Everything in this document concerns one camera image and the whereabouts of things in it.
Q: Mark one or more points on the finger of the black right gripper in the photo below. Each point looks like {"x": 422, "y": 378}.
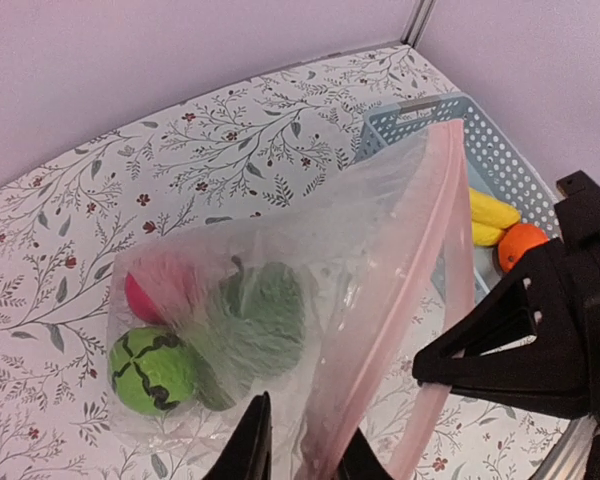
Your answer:
{"x": 556, "y": 398}

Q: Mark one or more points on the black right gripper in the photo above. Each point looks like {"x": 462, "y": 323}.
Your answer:
{"x": 531, "y": 334}

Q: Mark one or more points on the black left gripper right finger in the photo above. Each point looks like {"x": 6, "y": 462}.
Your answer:
{"x": 359, "y": 462}

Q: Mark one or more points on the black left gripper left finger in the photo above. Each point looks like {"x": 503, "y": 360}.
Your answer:
{"x": 247, "y": 454}

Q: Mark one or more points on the green watermelon toy ball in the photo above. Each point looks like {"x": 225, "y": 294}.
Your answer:
{"x": 152, "y": 371}

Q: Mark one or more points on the dark green pepper toy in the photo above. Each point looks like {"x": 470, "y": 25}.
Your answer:
{"x": 252, "y": 329}

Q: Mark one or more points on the clear zip top bag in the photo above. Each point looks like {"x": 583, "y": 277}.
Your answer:
{"x": 366, "y": 245}

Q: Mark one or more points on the red apple toy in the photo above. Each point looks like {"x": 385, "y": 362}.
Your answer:
{"x": 140, "y": 303}

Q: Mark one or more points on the orange toy fruit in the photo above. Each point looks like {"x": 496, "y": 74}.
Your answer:
{"x": 519, "y": 239}

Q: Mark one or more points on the yellow banana toy bunch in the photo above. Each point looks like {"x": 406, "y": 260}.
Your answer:
{"x": 491, "y": 218}

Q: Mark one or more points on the light blue plastic basket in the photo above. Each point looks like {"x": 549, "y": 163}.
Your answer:
{"x": 495, "y": 167}

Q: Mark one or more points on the floral patterned table mat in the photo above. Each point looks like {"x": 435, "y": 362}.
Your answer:
{"x": 241, "y": 151}

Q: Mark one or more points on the front aluminium rail frame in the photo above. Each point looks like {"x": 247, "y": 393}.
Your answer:
{"x": 568, "y": 457}

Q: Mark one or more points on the right aluminium frame post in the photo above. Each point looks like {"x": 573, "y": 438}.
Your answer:
{"x": 418, "y": 21}

